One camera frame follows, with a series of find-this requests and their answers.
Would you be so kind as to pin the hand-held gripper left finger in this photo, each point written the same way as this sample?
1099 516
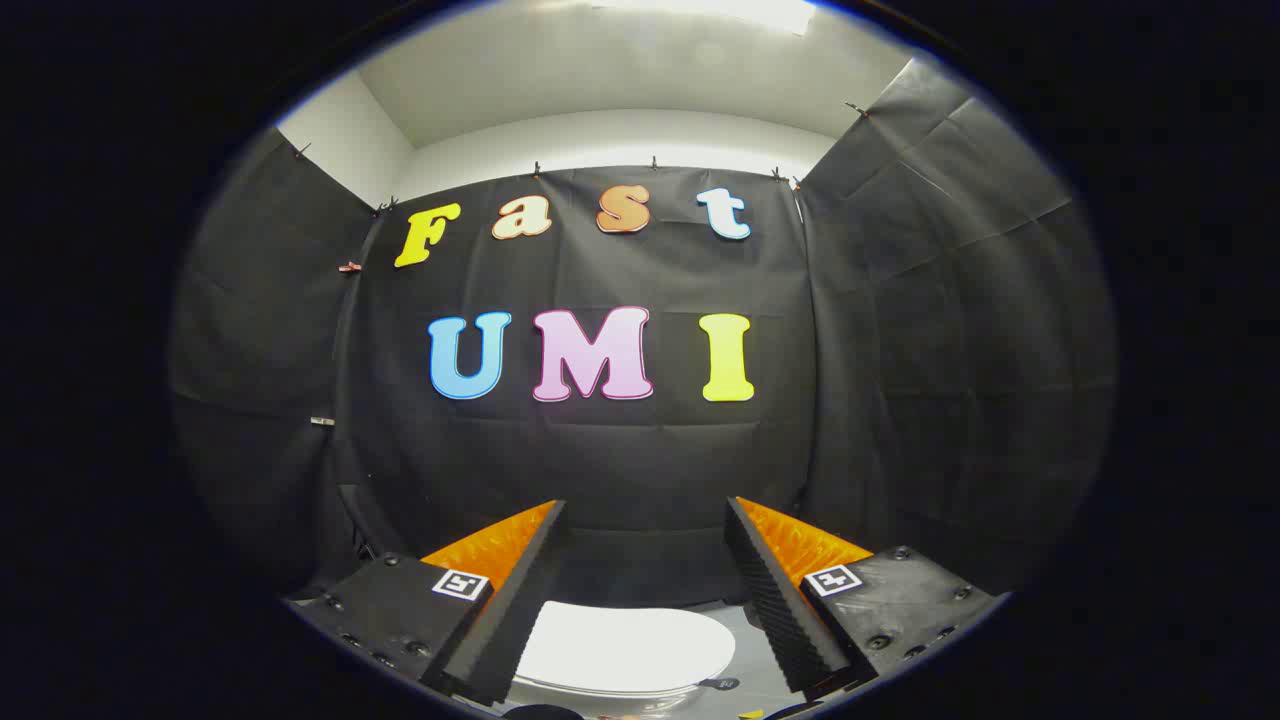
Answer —
510 620

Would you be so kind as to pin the black backdrop cloth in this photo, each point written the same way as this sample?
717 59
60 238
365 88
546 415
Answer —
620 450

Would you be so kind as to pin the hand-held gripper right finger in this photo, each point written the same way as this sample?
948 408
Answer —
785 620

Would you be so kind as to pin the white toilet lid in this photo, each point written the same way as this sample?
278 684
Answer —
625 645

